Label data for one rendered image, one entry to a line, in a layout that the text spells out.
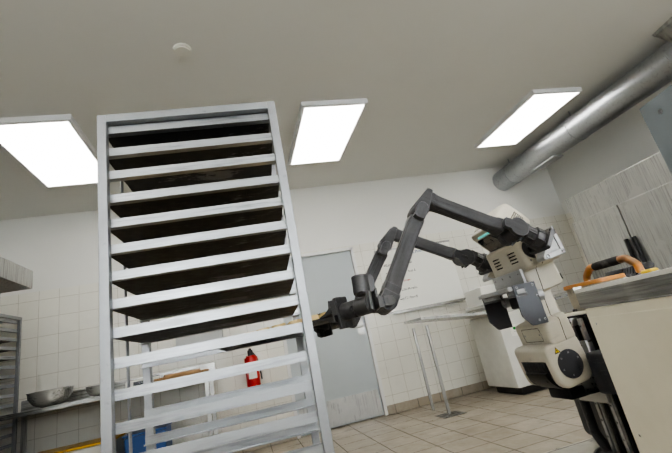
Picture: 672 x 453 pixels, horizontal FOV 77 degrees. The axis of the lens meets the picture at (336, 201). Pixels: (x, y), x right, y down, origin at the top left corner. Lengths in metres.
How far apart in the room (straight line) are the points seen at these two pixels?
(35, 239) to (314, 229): 3.30
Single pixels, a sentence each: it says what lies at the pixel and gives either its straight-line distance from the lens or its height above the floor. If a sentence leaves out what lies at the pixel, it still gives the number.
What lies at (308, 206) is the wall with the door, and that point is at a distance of 5.74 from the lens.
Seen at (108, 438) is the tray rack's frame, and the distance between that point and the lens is 1.49.
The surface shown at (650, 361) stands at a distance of 1.44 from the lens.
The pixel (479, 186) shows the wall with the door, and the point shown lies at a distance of 6.78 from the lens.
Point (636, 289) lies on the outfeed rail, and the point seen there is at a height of 0.87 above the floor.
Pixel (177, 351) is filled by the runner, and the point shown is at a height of 0.96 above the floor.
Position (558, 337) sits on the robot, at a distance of 1.90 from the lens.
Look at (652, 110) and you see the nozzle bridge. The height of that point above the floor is 1.16.
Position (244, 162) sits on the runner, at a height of 1.58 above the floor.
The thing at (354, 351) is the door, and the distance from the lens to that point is 5.52.
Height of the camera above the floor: 0.88
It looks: 19 degrees up
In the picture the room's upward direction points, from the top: 12 degrees counter-clockwise
